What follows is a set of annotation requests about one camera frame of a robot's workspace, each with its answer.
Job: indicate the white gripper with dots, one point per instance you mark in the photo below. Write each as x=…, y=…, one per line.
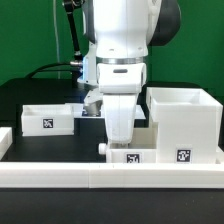
x=119, y=113

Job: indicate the white drawer with knob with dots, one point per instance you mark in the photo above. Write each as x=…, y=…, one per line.
x=142, y=148

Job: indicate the white drawer cabinet box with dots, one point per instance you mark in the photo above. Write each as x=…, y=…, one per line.
x=187, y=122

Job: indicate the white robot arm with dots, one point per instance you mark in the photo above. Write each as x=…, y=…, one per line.
x=122, y=31

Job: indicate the rear white drawer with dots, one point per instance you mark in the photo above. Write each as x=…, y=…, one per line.
x=47, y=120

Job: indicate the white marker sheet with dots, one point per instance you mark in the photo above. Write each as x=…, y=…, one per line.
x=80, y=112

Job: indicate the white left fence block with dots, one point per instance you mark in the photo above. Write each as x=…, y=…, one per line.
x=5, y=140

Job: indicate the white front fence rail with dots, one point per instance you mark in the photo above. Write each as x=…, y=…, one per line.
x=104, y=175

